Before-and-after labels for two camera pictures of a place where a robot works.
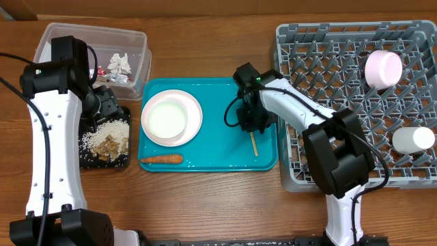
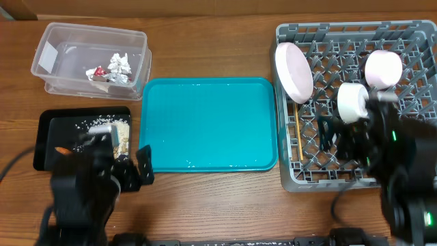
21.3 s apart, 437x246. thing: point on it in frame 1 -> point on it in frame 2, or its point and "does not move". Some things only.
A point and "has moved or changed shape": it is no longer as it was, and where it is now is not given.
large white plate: (171, 118) -> (294, 72)
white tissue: (119, 65) does not move
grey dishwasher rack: (385, 73) does not move
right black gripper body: (257, 117) -> (352, 145)
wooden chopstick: (254, 144) -> (299, 132)
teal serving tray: (218, 147) does not move
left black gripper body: (108, 108) -> (125, 173)
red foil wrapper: (101, 72) has moved or changed shape
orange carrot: (166, 159) has moved or changed shape
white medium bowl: (383, 69) does not move
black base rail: (362, 240) does not move
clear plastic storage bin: (118, 58) does not move
